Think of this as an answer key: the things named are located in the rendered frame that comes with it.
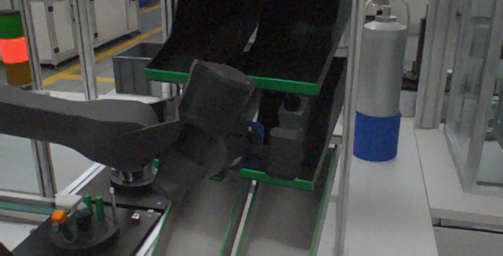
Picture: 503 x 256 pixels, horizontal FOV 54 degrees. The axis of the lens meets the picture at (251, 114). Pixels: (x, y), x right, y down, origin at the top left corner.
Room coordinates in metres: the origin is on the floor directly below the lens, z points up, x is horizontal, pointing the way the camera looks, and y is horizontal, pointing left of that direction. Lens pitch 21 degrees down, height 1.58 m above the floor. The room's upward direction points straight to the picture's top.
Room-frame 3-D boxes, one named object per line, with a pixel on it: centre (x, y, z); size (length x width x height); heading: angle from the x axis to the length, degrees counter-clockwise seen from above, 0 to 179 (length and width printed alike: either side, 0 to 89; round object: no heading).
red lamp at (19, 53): (1.04, 0.51, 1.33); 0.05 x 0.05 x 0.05
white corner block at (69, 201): (1.00, 0.42, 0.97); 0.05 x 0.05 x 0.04; 77
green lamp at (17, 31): (1.04, 0.51, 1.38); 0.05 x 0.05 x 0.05
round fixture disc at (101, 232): (0.89, 0.35, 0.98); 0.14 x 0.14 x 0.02
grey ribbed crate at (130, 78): (3.02, 0.50, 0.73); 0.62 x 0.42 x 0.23; 77
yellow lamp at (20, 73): (1.04, 0.51, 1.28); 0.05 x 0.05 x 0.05
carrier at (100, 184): (1.13, 0.29, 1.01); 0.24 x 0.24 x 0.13; 77
